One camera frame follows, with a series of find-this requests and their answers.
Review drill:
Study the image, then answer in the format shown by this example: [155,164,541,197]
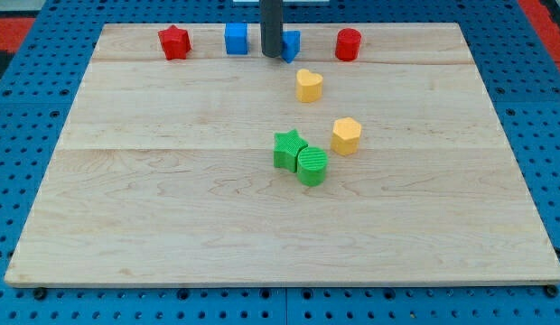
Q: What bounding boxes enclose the yellow hexagon block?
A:
[331,117,362,156]

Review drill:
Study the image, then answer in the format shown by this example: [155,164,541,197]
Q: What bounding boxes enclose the yellow heart block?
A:
[295,69,323,103]

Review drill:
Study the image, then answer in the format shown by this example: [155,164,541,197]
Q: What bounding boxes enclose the green star block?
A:
[273,129,308,172]

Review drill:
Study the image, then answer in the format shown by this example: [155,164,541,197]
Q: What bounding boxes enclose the green cylinder block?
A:
[296,146,329,187]

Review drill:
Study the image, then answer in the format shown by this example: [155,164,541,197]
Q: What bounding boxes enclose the light wooden board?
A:
[5,23,560,288]

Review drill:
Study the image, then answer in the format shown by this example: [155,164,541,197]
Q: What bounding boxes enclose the blue triangle block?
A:
[281,31,301,63]

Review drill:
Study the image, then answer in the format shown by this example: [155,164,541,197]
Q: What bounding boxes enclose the blue cube block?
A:
[224,23,248,55]

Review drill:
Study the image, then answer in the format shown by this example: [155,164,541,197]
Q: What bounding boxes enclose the red cylinder block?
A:
[335,28,362,61]

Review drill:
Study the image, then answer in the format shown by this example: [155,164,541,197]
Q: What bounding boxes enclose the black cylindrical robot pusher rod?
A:
[259,0,284,58]

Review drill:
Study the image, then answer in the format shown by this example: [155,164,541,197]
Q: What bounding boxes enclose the red star block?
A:
[157,24,191,60]

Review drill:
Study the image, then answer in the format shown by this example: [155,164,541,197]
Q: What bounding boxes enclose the blue perforated base mat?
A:
[0,1,560,324]

